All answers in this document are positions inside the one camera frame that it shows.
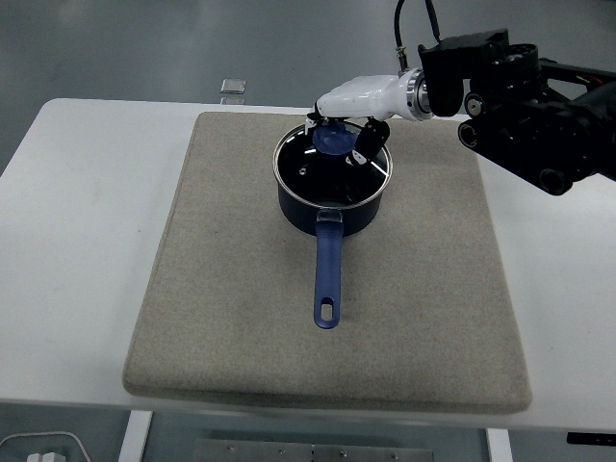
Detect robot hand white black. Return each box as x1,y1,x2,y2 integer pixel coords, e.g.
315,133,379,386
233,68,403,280
304,70,411,168

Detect beige fabric mat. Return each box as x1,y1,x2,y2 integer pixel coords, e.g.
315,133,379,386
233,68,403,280
120,111,534,418

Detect white table leg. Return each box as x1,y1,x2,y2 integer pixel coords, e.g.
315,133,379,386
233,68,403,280
117,411,155,462
485,427,514,462

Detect black bar under table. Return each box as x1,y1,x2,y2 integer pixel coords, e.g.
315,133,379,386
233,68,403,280
566,432,616,446

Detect dark blue pot long handle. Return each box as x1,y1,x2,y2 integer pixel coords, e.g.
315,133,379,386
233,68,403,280
276,177,385,329

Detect white cable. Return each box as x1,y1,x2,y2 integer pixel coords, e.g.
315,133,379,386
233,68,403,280
0,431,92,462

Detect grey metal plate with screws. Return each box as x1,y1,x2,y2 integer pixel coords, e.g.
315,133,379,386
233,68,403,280
193,437,434,462

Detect glass pot lid blue knob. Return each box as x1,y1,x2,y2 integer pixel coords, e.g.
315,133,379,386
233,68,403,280
272,119,394,206

